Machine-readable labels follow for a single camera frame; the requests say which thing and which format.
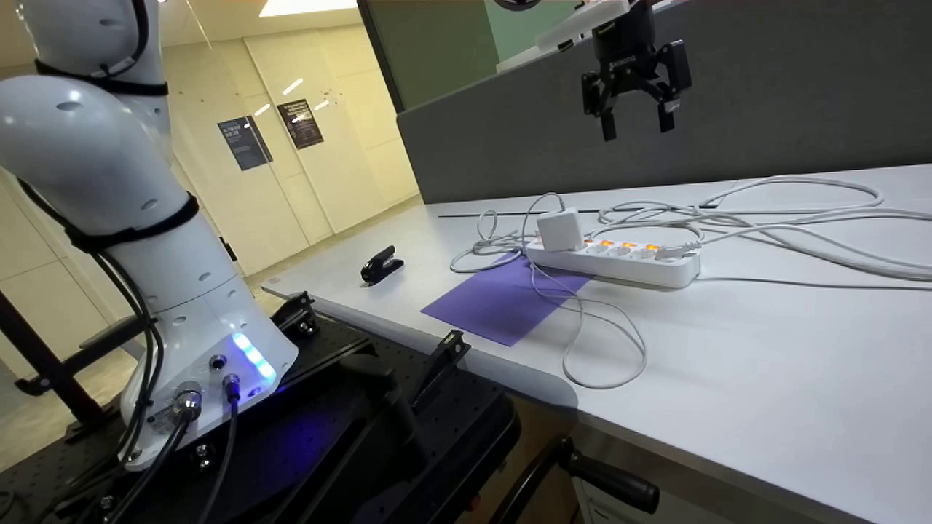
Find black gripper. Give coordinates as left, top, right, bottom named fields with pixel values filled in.
left=583, top=0, right=694, bottom=143

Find white power strip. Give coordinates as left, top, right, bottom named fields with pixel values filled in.
left=525, top=236, right=701, bottom=293

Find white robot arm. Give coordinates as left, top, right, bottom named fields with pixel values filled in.
left=0, top=0, right=298, bottom=472

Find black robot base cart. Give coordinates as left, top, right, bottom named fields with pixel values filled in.
left=4, top=295, right=521, bottom=524

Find white power adapter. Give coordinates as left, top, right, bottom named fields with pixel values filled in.
left=539, top=210, right=583, bottom=250

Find grey partition panel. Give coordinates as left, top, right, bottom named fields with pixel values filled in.
left=400, top=0, right=932, bottom=202

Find purple paper sheet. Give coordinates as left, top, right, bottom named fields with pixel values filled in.
left=424, top=259, right=585, bottom=348

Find green partition panel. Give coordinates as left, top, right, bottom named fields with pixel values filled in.
left=355, top=0, right=590, bottom=114

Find black clip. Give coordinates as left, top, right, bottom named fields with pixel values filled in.
left=362, top=246, right=401, bottom=285

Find white cable on table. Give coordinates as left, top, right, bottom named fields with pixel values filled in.
left=446, top=176, right=932, bottom=394

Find black handle under table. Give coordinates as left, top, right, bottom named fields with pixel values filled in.
left=493, top=438, right=663, bottom=524

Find dark wall poster left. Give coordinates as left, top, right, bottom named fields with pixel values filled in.
left=218, top=118, right=272, bottom=173

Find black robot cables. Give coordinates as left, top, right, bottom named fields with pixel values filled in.
left=17, top=0, right=244, bottom=524

